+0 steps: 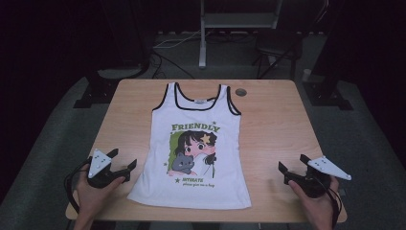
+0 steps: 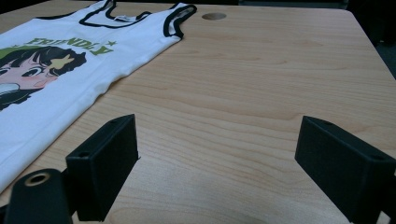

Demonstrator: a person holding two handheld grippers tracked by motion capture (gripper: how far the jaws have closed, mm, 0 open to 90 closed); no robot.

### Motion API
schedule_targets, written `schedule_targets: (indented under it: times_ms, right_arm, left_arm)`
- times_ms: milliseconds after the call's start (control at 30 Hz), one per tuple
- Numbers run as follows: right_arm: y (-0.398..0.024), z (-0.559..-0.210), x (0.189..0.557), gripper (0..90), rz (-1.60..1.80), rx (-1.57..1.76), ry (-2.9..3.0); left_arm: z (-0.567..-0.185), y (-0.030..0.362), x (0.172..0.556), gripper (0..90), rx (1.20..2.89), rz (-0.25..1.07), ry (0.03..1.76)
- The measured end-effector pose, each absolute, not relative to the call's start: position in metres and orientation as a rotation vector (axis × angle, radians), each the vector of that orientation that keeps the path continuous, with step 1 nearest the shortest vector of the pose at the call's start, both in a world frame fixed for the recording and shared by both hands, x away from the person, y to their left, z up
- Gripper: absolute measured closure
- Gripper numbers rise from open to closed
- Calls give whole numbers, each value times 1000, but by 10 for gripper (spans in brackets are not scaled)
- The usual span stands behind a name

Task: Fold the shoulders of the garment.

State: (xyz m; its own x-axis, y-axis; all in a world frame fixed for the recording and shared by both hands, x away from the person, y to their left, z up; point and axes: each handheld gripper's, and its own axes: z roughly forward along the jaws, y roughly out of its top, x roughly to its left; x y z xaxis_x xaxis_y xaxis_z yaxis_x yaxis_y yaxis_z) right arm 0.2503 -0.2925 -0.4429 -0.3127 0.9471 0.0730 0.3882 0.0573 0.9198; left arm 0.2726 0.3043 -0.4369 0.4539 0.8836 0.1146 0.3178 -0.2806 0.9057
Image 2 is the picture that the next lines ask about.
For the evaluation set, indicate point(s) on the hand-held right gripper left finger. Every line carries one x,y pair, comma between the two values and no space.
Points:
102,168

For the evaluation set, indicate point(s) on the white printed tank top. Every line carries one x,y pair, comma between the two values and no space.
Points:
93,77

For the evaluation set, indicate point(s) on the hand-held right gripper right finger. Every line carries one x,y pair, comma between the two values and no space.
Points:
336,165

